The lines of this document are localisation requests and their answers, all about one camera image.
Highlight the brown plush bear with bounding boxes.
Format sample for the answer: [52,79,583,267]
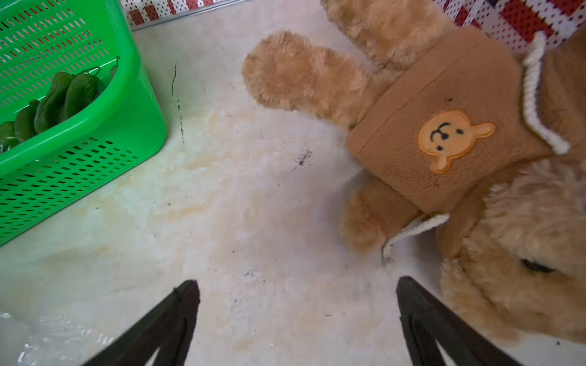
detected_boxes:
[242,1,585,344]

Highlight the small green pepper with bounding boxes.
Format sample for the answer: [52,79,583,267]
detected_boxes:
[61,73,105,120]
[15,100,40,143]
[34,72,74,134]
[0,121,20,154]

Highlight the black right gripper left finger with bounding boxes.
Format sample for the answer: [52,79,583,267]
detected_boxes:
[86,280,200,365]

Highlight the green plastic basket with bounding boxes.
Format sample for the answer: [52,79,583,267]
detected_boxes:
[1,1,167,243]

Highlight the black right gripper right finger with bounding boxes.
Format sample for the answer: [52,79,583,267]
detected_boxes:
[396,276,520,366]

